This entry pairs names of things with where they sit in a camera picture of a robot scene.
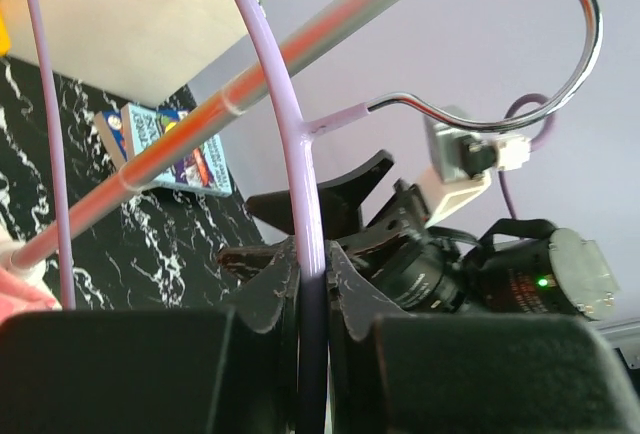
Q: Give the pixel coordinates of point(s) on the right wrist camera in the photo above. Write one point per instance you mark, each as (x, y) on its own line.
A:
(461, 166)

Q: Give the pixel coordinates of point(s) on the treehouse children's book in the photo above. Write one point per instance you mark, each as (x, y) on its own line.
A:
(127, 132)

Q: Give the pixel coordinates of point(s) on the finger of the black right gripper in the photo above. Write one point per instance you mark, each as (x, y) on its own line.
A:
(268, 262)

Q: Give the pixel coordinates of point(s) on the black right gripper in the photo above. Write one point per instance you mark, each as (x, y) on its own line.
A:
(417, 267)

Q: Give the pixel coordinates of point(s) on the lilac wire clothes hanger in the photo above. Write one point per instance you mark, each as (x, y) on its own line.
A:
(312, 365)

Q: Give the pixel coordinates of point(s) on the pink patterned shorts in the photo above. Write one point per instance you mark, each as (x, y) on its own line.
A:
(22, 290)

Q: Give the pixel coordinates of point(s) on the yellow plastic crate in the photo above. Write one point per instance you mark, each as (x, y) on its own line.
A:
(5, 41)

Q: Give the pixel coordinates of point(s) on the white storage box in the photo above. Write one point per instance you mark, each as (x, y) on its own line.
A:
(141, 50)

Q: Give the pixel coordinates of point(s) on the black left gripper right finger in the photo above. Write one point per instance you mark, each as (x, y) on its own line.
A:
(395, 372)

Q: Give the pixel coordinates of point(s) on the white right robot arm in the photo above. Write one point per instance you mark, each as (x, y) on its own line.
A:
(517, 266)

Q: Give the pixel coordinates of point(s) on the silver clothes rack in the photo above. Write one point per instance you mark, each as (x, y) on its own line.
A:
(271, 76)

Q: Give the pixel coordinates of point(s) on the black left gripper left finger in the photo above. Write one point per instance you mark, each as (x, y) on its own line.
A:
(230, 368)

